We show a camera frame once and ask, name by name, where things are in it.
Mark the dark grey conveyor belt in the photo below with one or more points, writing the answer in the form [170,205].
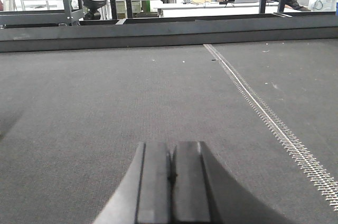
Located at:
[71,122]

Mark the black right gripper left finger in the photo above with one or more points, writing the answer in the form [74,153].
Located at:
[144,194]

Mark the white office desk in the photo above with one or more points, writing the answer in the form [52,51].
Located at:
[173,10]

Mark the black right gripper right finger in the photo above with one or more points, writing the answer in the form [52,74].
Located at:
[205,192]

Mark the metal belt lacing seam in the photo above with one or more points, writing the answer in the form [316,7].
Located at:
[307,161]

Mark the dark conveyor side rail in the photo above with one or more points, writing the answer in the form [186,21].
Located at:
[146,32]

